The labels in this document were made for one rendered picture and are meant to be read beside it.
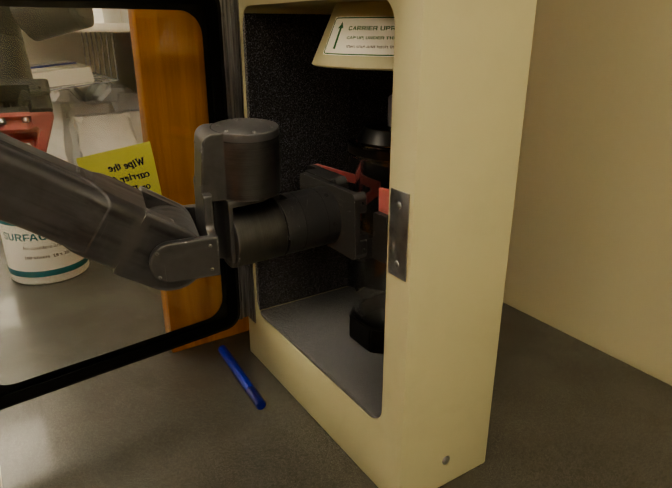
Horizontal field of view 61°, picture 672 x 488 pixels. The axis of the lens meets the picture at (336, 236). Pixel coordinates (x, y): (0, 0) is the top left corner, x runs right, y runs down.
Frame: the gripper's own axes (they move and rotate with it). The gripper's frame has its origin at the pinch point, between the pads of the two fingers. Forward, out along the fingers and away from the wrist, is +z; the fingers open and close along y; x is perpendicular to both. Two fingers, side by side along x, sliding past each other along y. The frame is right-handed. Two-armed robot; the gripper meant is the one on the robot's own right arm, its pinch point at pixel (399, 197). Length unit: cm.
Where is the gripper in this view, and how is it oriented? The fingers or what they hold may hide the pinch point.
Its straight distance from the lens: 60.4
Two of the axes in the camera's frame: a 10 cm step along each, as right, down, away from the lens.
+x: 0.3, 9.3, 3.6
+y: -5.3, -2.9, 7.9
